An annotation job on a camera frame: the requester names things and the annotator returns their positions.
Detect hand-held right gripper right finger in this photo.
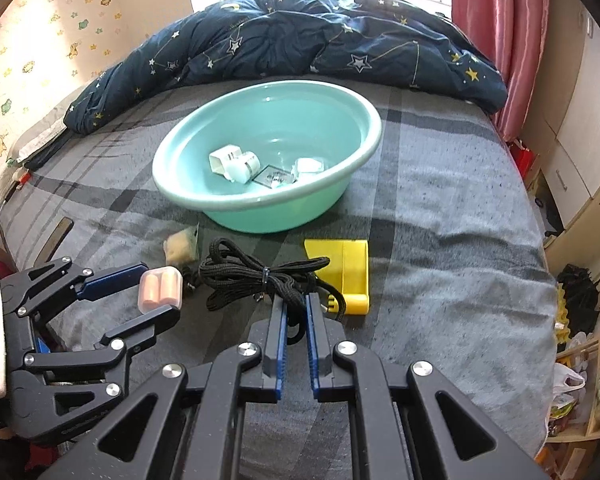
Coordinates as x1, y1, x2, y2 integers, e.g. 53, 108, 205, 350
305, 292, 551, 480

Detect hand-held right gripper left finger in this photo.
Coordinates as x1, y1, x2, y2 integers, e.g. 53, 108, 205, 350
45, 294, 288, 480

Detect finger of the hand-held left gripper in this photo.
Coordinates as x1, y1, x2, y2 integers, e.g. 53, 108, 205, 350
7, 305, 181, 443
0, 256, 148, 318

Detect clear case of orange earplugs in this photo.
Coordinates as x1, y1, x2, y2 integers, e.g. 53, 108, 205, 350
137, 266, 183, 313

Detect clear bag of yellow sponge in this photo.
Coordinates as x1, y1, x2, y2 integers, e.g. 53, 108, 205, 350
163, 225, 201, 264

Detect black cord bundle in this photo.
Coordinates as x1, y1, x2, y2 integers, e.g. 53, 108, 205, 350
199, 238, 346, 326

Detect yellow plastic scoop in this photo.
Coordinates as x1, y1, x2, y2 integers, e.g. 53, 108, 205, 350
304, 238, 371, 316

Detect small white carton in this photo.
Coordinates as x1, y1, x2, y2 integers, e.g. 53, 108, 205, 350
209, 144, 243, 178

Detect white cream jar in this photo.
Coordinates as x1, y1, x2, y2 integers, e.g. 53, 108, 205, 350
230, 151, 262, 183

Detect small clear plastic box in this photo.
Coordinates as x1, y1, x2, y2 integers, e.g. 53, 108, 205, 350
292, 156, 327, 181

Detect teal plastic basin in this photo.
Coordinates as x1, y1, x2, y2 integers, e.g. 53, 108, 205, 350
151, 80, 383, 233

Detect black plastic clips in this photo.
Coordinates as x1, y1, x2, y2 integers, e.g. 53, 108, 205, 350
182, 265, 206, 293

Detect white pillow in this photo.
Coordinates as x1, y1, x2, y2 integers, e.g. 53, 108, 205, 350
10, 95, 76, 168

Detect grey plaid bed sheet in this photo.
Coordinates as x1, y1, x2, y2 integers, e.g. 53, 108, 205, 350
0, 77, 556, 480

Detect white plastic bag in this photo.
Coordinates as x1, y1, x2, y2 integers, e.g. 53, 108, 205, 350
552, 362, 586, 396

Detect black cloth bundle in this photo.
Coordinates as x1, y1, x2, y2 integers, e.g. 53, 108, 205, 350
555, 262, 600, 346

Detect red bag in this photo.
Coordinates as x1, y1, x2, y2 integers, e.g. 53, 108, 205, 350
510, 140, 538, 176

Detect navy star-print duvet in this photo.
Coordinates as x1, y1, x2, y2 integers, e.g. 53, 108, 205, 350
62, 0, 508, 135

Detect beige wardrobe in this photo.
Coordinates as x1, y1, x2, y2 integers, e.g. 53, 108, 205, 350
522, 0, 600, 236

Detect pink curtain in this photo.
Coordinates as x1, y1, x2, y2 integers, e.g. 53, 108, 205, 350
450, 0, 551, 143

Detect group of wall stickers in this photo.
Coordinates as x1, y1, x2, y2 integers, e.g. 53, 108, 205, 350
0, 0, 131, 161

